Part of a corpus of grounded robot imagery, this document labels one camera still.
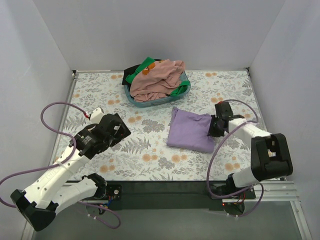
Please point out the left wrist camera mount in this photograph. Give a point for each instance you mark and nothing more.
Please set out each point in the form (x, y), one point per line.
(96, 115)

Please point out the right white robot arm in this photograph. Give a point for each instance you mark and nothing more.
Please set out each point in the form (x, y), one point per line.
(269, 152)

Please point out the aluminium frame rail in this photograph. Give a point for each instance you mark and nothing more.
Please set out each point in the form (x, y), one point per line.
(275, 190)

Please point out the purple t shirt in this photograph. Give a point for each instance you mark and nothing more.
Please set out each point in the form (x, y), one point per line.
(190, 131)

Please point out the black t shirt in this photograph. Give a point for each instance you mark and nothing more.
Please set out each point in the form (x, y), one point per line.
(129, 74)

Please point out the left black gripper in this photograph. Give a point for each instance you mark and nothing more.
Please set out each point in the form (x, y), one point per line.
(119, 126)

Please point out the green t shirt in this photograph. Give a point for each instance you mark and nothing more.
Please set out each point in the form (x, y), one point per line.
(145, 64)

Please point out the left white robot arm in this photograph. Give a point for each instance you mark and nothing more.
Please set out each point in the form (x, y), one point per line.
(40, 202)

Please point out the floral table mat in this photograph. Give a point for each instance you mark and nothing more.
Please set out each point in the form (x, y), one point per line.
(144, 155)

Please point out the teal plastic basket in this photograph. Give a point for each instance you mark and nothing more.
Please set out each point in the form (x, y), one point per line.
(155, 102)

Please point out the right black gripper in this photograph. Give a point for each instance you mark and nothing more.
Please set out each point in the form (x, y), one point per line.
(214, 126)

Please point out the pink t shirt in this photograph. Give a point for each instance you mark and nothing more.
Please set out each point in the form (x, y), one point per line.
(159, 80)

